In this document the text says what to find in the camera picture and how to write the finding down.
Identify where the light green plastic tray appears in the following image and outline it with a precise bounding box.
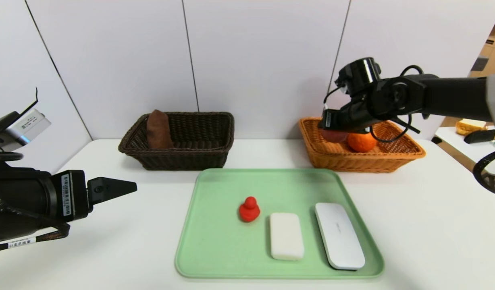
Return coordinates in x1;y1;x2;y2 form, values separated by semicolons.
174;168;385;280

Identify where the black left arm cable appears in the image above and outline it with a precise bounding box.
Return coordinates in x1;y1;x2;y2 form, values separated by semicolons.
0;224;71;254

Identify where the red pink peach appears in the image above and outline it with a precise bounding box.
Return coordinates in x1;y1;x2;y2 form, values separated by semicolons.
321;128;349;143

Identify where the dark brown wicker basket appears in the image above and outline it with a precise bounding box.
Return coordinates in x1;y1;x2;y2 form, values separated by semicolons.
119;112;235;171

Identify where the brown towel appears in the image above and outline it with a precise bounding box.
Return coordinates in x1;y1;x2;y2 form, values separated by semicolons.
146;110;175;149

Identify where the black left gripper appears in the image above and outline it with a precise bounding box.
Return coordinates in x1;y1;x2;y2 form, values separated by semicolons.
0;169;137;243

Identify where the light wooden cabinet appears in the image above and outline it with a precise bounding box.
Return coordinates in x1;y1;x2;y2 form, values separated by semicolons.
439;4;495;128

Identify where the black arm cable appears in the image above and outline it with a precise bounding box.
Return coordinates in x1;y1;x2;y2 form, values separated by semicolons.
368;115;421;143
0;224;71;254

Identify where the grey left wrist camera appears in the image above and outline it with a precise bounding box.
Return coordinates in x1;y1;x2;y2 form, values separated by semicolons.
0;109;52;153

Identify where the orange wicker basket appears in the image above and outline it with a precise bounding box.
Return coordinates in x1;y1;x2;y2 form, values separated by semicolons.
298;117;426;174

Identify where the white oblong case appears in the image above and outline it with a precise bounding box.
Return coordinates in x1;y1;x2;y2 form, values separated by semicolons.
315;203;366;271

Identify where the black oblong object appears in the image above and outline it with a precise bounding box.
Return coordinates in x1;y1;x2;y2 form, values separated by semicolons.
464;130;495;144

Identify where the white side table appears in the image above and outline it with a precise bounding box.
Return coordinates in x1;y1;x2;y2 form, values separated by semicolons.
434;126;495;176

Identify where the red rubber duck toy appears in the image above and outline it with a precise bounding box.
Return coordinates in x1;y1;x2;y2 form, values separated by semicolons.
238;196;261;223

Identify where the white soap bar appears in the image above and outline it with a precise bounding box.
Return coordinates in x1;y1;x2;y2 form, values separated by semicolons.
270;212;304;261

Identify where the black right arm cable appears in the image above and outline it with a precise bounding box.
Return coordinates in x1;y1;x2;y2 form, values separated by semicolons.
368;115;421;143

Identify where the orange fruit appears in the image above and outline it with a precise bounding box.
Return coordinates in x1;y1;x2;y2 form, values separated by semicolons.
347;131;378;153

